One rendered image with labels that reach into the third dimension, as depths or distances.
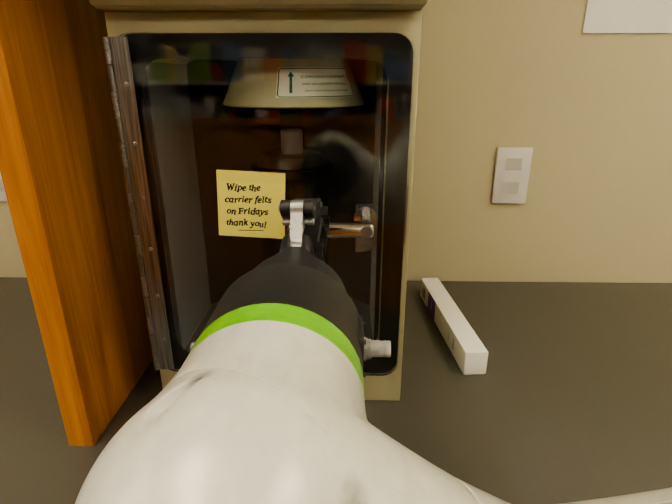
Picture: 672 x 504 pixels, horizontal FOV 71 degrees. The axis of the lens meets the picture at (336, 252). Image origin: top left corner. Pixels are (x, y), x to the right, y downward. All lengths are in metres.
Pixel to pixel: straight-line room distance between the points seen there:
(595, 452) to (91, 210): 0.65
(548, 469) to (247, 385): 0.49
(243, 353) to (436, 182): 0.83
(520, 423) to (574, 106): 0.63
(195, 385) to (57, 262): 0.40
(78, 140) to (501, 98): 0.73
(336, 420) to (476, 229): 0.90
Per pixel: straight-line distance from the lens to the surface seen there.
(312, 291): 0.25
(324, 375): 0.19
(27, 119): 0.54
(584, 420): 0.71
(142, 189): 0.57
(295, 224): 0.34
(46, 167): 0.55
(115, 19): 0.58
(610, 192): 1.12
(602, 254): 1.16
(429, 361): 0.75
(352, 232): 0.48
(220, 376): 0.17
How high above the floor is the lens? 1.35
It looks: 21 degrees down
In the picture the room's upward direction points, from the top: straight up
